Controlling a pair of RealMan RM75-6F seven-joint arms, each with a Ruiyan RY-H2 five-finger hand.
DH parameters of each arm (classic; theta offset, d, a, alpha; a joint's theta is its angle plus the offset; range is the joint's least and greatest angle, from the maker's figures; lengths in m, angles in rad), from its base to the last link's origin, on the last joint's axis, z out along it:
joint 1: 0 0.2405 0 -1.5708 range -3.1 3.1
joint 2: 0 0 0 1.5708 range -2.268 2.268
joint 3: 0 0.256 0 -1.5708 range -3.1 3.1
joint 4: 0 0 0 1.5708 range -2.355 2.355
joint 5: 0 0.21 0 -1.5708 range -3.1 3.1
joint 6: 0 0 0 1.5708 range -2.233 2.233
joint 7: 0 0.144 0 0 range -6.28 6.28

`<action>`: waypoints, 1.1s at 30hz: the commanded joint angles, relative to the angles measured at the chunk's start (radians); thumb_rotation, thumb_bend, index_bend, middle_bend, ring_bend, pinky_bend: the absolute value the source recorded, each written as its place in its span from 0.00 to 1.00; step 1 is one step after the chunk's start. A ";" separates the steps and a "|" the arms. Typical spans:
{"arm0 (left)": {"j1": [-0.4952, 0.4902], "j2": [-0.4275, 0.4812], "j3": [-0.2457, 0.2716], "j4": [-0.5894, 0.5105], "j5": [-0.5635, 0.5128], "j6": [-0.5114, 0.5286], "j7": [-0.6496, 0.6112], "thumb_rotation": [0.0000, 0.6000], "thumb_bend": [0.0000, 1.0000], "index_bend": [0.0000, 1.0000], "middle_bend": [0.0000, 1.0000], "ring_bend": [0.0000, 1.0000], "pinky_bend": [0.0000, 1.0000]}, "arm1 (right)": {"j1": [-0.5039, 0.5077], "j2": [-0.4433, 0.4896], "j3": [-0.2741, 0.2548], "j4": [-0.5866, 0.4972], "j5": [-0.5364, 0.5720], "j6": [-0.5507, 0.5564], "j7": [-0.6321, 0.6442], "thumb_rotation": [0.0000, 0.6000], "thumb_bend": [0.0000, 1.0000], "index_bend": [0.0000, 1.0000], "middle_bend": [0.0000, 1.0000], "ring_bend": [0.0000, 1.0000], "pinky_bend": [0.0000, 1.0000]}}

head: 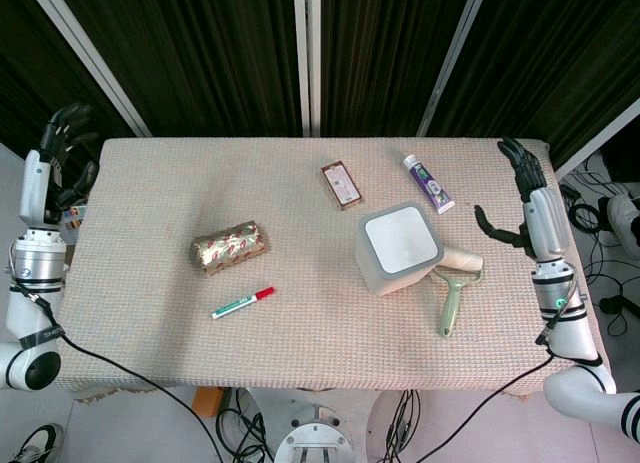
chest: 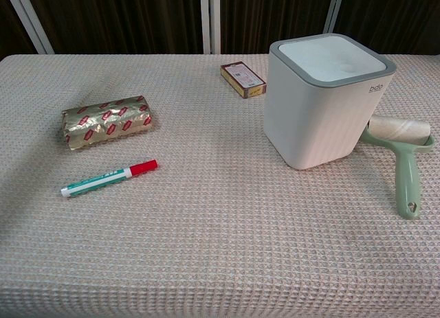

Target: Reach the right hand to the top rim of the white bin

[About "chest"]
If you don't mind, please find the white trash bin grey lid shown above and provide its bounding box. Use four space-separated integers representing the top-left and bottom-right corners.
263 33 397 171

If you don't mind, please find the beige waffle tablecloth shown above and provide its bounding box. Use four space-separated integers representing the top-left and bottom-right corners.
0 53 440 318

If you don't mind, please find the red yellow card box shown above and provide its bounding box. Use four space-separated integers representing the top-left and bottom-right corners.
220 63 268 100

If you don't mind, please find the red capped green marker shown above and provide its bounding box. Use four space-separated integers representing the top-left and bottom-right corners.
60 159 160 198

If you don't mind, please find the gold foil wrapped package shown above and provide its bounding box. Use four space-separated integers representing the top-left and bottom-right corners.
61 95 153 149

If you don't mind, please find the dark brown curtain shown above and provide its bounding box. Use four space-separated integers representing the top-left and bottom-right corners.
0 0 440 57

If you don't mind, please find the green lint roller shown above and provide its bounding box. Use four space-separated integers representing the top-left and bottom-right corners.
360 113 436 218

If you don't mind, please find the white vertical frame post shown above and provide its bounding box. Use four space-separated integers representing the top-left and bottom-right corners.
200 0 221 55

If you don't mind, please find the white slanted frame post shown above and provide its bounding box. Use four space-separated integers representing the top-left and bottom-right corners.
323 0 347 36
3 0 55 55

